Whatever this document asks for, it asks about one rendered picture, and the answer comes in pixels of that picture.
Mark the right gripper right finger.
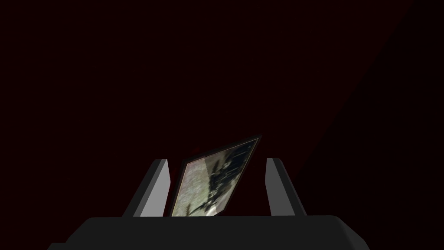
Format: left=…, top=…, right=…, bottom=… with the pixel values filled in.
left=264, top=158, right=307, bottom=217

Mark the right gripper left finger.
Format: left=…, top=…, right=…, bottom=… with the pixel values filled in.
left=122, top=158, right=172, bottom=218

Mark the black framed picture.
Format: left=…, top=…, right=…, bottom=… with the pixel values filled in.
left=169, top=135, right=262, bottom=217

